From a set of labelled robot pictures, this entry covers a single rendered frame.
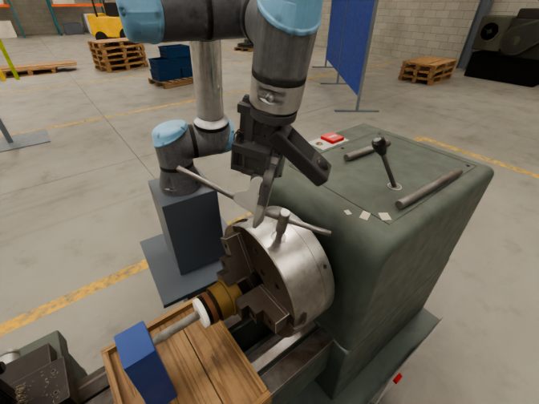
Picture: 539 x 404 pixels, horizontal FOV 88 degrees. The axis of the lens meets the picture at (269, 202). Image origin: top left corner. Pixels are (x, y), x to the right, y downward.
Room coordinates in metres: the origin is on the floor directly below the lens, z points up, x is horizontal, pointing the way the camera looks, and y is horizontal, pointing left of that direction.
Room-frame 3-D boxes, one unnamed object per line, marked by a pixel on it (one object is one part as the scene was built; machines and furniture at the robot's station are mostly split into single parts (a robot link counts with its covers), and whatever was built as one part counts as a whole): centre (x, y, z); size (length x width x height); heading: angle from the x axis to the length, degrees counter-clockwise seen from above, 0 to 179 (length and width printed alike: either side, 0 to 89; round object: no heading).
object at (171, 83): (7.38, 2.23, 0.39); 1.20 x 0.80 x 0.79; 135
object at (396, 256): (0.75, -0.31, 1.06); 0.59 x 0.48 x 0.39; 127
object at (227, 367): (0.32, 0.22, 0.88); 0.36 x 0.30 x 0.04; 37
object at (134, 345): (0.28, 0.27, 1.00); 0.08 x 0.06 x 0.23; 37
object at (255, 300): (0.37, 0.00, 1.08); 0.12 x 0.11 x 0.05; 37
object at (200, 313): (0.34, 0.20, 1.08); 0.13 x 0.07 x 0.07; 127
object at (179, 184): (0.88, 0.33, 1.15); 0.15 x 0.15 x 0.10
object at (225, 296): (0.40, 0.12, 1.08); 0.09 x 0.09 x 0.09; 37
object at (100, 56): (9.11, 4.37, 0.36); 1.26 x 0.86 x 0.73; 139
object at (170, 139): (0.89, 0.32, 1.27); 0.13 x 0.12 x 0.14; 113
